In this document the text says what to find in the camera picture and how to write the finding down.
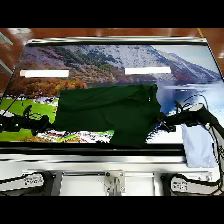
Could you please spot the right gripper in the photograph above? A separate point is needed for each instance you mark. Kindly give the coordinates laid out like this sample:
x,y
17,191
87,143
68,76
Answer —
x,y
166,123

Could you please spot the dark green shirt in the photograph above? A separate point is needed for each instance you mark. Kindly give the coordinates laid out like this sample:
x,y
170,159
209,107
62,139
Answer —
x,y
110,113

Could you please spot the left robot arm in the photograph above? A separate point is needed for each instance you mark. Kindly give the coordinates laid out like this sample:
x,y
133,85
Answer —
x,y
20,122

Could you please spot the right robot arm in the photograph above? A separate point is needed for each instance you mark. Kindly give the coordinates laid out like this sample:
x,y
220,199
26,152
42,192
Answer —
x,y
196,115

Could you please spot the pale blue garment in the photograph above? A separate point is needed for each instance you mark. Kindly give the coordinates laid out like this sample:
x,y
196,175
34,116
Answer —
x,y
199,146

